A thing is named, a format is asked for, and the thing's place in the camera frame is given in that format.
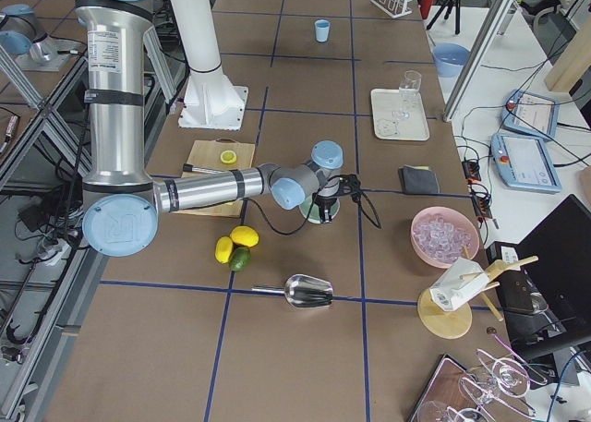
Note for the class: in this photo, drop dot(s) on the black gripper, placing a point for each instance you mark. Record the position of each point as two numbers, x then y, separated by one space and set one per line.
326 204

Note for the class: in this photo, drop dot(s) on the green bowl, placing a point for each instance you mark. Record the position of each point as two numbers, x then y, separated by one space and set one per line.
307 209

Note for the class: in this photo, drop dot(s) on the light blue plastic cup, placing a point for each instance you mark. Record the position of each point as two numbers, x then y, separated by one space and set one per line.
322 30

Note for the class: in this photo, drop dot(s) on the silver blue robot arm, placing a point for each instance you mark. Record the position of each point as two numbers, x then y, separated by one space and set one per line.
122 201

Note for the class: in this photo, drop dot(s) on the metal ice scoop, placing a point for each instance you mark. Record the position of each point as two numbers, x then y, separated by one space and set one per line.
301 290

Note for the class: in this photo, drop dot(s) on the pink bowl with ice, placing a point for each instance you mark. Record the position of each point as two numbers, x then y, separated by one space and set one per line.
440 236

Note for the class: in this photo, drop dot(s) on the blue bowl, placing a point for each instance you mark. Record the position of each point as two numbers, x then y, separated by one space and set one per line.
449 59

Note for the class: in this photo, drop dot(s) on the yellow lemon near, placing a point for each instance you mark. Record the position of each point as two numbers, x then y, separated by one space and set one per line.
246 236

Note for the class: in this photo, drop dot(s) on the yellow lemon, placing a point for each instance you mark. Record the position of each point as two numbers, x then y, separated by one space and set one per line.
224 249
246 236

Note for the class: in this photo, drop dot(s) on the green lime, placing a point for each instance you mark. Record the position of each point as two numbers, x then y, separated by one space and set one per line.
239 259

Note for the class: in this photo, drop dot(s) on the grey folded cloth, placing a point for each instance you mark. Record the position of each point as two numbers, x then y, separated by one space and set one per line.
418 180

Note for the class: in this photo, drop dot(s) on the yellow lemon far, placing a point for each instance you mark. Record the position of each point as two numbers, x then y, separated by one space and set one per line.
224 249

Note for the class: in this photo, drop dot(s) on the lemon half slice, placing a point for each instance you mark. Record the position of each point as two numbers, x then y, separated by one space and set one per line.
228 157

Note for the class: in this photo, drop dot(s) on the cream bear tray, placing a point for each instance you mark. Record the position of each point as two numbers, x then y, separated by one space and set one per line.
383 103

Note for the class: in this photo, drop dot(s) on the clear wine glass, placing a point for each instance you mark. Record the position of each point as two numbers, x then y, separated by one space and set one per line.
408 90

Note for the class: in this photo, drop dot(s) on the white carton on stand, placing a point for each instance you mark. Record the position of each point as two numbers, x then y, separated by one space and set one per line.
460 283

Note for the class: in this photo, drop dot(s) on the wooden mug stand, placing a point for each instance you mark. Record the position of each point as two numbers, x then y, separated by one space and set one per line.
455 324

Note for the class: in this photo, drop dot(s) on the blue teach pendant near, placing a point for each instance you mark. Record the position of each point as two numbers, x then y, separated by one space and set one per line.
523 163

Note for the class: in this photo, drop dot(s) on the blue teach pendant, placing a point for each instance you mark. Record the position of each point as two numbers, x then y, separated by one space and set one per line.
523 163
530 114

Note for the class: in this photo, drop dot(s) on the blue teach pendant far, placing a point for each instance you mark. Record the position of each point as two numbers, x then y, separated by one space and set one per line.
530 114

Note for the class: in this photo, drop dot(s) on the black laptop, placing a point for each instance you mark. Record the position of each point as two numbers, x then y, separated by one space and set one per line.
561 275

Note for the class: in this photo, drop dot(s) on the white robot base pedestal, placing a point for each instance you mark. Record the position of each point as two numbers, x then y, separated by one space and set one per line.
211 101

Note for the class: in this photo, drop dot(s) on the black camera tripod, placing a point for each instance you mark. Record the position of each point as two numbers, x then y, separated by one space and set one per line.
446 9

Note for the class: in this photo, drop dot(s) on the aluminium frame post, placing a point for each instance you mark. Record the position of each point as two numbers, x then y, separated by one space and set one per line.
483 41

